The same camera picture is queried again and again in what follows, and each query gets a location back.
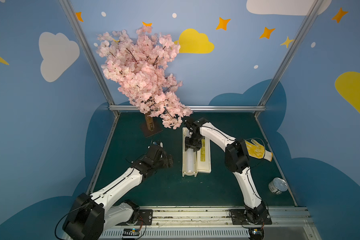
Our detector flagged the yellow white work glove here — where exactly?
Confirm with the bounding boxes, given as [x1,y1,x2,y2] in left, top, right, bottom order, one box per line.
[245,139,273,162]

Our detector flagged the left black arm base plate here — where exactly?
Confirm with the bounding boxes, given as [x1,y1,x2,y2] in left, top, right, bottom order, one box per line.
[118,209,153,226]

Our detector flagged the white plastic wrap roll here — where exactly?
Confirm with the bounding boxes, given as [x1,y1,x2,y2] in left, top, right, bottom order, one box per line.
[184,149,197,176]

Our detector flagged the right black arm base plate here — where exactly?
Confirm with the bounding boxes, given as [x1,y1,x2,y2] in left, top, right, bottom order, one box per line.
[229,209,272,225]

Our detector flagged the cream plastic wrap dispenser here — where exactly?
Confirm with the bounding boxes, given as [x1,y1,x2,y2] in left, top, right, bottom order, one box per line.
[182,128,212,177]

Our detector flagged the silver tin can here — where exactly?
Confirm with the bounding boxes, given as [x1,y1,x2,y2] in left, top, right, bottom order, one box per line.
[269,178,288,195]

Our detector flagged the aluminium frame back bar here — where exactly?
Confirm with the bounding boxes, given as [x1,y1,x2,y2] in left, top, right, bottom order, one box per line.
[108,104,267,113]

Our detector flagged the small green circuit board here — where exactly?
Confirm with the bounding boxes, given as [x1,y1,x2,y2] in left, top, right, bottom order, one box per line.
[121,228,141,240]

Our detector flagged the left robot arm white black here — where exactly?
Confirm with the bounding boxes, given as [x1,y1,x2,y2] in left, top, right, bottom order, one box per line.
[59,144,174,240]

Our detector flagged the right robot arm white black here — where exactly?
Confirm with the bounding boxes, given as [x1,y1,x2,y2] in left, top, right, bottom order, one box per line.
[182,118,273,224]

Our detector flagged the aluminium front rail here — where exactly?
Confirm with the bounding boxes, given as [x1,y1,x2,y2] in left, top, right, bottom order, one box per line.
[98,206,321,240]

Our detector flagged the pink cherry blossom tree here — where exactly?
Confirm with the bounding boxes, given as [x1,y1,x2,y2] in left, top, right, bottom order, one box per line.
[96,25,192,130]

